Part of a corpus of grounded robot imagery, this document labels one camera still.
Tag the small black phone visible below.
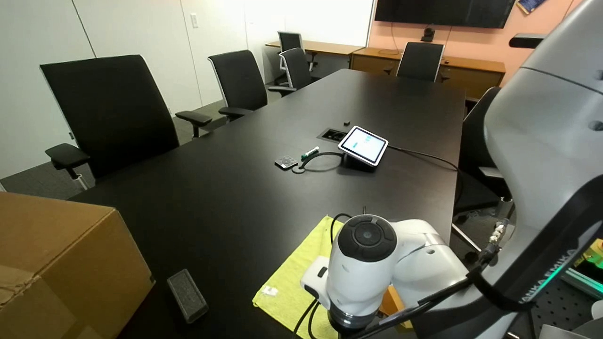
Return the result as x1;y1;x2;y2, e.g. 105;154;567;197
273;156;299;173

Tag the tablet touch panel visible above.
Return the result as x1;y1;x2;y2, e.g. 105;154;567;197
335;124;391;171

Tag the black white-framed office chair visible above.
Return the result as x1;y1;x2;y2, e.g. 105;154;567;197
267;45;324;98

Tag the wooden side desk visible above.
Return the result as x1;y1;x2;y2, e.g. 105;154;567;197
263;39;363;60

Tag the small distant black chair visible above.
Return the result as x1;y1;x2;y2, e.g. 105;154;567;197
276;30;303;52

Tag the black chair by credenza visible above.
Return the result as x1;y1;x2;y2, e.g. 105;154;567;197
393;39;446;84

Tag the black rectangular block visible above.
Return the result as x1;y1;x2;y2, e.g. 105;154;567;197
165;267;210;325

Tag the large black office chair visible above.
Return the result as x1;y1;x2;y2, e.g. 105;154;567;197
37;52;214;190

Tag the wooden credenza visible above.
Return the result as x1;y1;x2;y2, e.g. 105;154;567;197
346;45;508;99

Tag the large brown cardboard box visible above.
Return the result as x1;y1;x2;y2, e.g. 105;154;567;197
0;192;156;339

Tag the black perforated breadboard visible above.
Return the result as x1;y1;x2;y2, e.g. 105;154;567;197
520;284;603;339

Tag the yellow green box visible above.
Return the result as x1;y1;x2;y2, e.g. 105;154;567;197
580;237;603;271

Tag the teal bar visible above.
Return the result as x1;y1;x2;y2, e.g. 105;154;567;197
561;267;603;301

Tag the black looped table cable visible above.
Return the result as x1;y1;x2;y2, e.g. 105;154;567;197
290;148;346;175

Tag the table cable port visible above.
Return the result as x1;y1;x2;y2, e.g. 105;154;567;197
320;126;348;143

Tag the black tablet cable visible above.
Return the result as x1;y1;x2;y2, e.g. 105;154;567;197
384;145;461;173

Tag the black wall television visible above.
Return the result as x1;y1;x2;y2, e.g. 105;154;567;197
373;0;518;30

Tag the blue wall sign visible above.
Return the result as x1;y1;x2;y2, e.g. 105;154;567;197
514;0;546;15

